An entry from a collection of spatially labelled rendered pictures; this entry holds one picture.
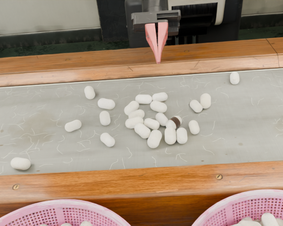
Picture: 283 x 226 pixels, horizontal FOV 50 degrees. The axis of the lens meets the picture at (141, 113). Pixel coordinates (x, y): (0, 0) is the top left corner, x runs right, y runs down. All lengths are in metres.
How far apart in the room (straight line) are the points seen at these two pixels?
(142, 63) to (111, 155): 0.28
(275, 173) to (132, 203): 0.21
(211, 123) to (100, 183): 0.24
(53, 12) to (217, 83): 2.21
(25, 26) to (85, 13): 0.54
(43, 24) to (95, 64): 2.09
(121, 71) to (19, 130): 0.27
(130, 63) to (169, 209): 0.39
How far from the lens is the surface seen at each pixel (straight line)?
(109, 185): 0.46
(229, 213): 0.45
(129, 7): 1.45
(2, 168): 0.58
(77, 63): 0.78
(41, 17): 2.81
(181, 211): 0.47
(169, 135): 0.53
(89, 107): 0.65
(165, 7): 0.67
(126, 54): 0.78
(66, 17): 2.76
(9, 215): 0.47
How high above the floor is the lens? 1.12
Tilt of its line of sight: 38 degrees down
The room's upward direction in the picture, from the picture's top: 6 degrees counter-clockwise
